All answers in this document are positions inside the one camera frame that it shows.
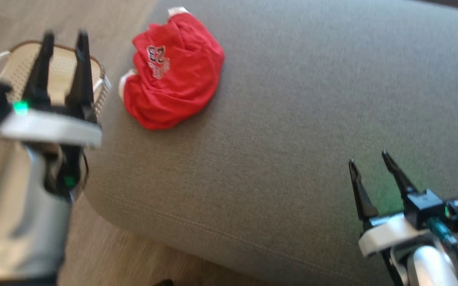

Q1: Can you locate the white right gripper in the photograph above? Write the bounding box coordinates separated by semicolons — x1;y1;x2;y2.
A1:
348;151;429;257

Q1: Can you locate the teal-plug right camera cable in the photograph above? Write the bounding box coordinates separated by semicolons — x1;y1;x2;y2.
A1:
428;217;458;266

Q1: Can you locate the grey fabric sofa seat cushion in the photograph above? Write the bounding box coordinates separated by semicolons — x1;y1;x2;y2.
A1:
83;0;458;286

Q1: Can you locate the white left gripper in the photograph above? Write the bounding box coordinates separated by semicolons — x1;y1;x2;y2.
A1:
0;31;103;149

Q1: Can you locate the white perforated laundry basket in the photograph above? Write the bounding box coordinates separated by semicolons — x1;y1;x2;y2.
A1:
0;40;113;116

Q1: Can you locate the red jersey with number print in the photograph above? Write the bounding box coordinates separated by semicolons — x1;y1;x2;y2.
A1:
118;7;225;131

